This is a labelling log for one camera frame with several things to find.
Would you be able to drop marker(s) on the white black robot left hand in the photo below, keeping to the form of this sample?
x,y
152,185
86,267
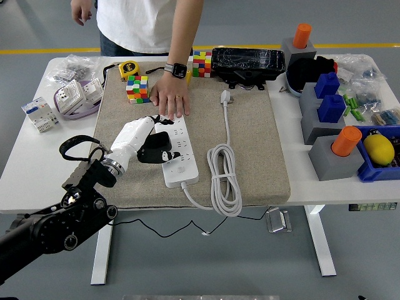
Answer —
x,y
131,140

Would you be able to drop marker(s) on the person's right hand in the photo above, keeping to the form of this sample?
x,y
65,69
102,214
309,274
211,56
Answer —
x,y
80,9

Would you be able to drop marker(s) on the person's left hand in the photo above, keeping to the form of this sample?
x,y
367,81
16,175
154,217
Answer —
x,y
171,93

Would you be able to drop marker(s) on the person's left forearm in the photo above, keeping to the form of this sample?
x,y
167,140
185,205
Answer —
x,y
182,37

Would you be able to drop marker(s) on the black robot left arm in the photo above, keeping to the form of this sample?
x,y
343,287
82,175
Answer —
x,y
47,228

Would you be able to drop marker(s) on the yellow tape measure chrome clip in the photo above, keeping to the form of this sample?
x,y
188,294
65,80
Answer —
x,y
188,76

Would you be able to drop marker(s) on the black smartwatch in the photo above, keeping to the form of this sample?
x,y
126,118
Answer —
x,y
179,70

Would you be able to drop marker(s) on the multicoloured puzzle cube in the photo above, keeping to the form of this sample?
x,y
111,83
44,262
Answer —
x,y
138,90
202,64

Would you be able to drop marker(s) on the yellow tape measure black label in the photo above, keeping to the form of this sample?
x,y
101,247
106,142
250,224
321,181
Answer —
x,y
129,69

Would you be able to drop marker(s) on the clear bag of metal parts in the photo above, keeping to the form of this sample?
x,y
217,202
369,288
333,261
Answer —
x,y
75,67

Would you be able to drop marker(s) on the purple plastic tray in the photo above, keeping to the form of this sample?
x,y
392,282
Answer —
x,y
78,115

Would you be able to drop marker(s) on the person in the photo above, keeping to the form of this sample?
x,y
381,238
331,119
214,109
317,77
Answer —
x,y
137,25

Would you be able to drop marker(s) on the white table leg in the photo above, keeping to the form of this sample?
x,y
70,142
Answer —
x,y
320,240
103,256

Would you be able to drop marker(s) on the black box in plastic wrap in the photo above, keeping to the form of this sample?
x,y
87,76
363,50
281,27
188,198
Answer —
x,y
247,61

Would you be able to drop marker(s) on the black table control panel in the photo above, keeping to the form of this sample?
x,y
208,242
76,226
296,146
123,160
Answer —
x,y
372,207

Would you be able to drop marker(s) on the grey-brown mat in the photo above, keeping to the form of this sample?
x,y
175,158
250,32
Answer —
x,y
250,140

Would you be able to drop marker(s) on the white circuit breaker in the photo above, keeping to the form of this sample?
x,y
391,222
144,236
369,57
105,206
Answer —
x,y
40,114

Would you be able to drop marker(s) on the small metal clip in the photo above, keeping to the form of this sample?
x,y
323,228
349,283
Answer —
x,y
283,90

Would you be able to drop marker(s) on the pale blue rimmed base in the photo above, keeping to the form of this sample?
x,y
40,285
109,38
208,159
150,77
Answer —
x,y
293,89

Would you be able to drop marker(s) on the blue plastic bin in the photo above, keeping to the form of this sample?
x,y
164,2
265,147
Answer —
x,y
375,175

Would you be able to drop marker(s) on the grey plastic block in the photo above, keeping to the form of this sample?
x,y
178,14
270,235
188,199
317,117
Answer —
x,y
296,56
318,131
334,165
307,93

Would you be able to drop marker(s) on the black fabric bundle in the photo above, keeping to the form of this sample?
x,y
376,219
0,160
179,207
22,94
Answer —
x,y
307,70

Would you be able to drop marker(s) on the orange plastic cylinder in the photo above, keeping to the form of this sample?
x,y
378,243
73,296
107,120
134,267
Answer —
x,y
302,35
346,140

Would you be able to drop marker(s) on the yellow lemon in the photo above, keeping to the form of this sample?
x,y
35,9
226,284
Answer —
x,y
378,149

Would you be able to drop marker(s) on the blue plastic block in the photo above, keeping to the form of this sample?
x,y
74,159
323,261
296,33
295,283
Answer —
x,y
332,108
326,85

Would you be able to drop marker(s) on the small red plastic piece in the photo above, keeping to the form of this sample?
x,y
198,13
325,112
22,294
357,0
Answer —
x,y
334,66

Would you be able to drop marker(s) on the small black white toy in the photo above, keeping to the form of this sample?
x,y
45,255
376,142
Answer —
x,y
372,132

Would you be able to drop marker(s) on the clear bag of terminals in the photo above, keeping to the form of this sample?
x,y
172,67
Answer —
x,y
386,117

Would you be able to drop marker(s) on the clear bag of white parts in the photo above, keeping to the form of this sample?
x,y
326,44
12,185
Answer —
x,y
359,67

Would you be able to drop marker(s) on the clear bag of blue parts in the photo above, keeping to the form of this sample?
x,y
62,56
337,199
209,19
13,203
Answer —
x,y
368,98

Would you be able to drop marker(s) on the white wall socket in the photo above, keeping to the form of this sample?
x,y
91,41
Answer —
x,y
93,90
69,95

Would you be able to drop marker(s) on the silver metal bracket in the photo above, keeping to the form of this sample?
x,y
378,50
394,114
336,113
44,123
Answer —
x,y
278,220

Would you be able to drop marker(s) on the green plastic wall anchor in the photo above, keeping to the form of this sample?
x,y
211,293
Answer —
x,y
350,102
360,116
347,111
355,102
355,112
346,99

